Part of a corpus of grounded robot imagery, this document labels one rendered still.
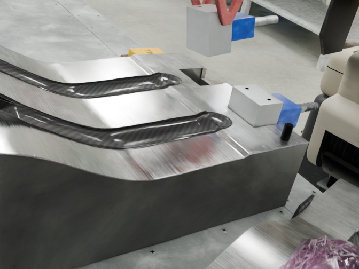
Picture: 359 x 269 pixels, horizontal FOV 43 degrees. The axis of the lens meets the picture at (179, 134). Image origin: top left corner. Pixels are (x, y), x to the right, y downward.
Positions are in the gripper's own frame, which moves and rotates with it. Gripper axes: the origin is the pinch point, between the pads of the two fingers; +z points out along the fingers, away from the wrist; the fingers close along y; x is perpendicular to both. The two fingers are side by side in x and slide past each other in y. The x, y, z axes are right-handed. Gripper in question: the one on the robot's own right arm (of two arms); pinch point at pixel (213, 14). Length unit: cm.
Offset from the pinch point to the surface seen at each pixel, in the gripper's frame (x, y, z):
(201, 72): 0.5, -3.0, 8.7
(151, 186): -18.5, 17.0, 9.8
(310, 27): 248, -207, 76
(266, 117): -1.6, 12.9, 8.8
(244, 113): -3.2, 11.0, 8.8
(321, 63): 240, -183, 98
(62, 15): -2, -54, 10
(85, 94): -17.5, -0.5, 7.4
